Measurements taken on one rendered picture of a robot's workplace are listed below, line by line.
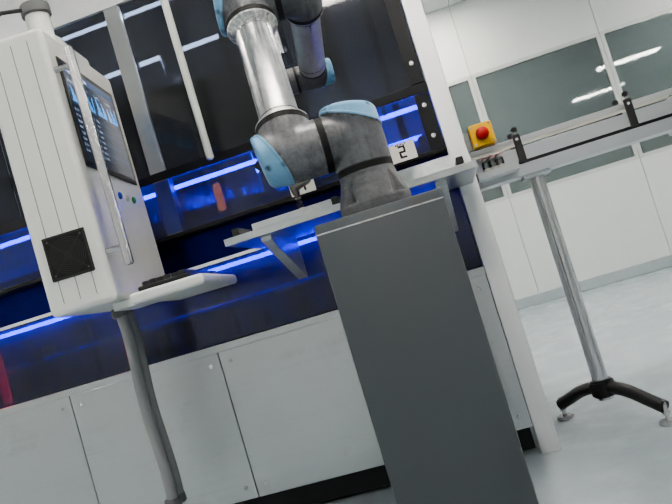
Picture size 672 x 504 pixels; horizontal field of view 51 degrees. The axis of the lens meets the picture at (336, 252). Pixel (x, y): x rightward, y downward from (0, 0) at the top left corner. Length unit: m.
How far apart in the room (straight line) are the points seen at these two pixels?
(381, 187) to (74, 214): 0.89
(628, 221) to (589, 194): 0.42
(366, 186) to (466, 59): 5.74
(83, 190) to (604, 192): 5.66
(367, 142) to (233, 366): 1.17
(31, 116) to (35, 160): 0.12
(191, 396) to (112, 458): 0.35
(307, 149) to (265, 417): 1.19
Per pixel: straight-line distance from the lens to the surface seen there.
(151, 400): 2.29
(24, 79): 2.08
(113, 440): 2.59
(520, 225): 6.88
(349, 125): 1.42
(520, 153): 2.38
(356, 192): 1.40
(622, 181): 7.05
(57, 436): 2.68
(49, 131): 2.02
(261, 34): 1.61
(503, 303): 2.26
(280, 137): 1.43
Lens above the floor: 0.66
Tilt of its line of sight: 3 degrees up
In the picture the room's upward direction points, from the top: 17 degrees counter-clockwise
